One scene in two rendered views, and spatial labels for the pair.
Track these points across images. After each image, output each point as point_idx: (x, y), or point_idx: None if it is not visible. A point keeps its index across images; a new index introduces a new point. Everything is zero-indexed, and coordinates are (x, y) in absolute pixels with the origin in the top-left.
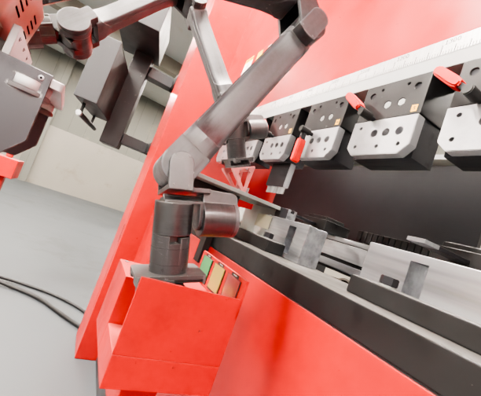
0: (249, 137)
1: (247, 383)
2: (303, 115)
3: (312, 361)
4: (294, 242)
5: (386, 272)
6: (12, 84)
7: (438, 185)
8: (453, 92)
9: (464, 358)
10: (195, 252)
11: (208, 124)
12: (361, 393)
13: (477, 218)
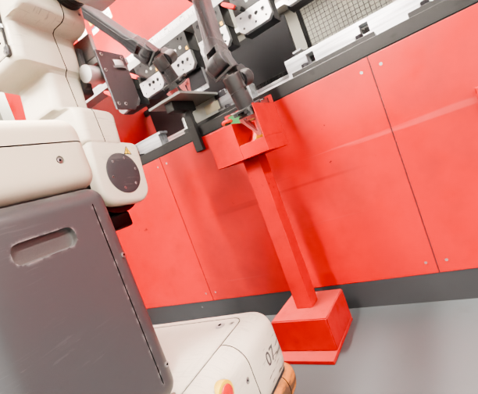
0: (170, 63)
1: (288, 144)
2: (187, 34)
3: (308, 103)
4: None
5: (299, 66)
6: (117, 66)
7: (262, 42)
8: None
9: (346, 51)
10: (190, 153)
11: (216, 36)
12: (329, 90)
13: (290, 46)
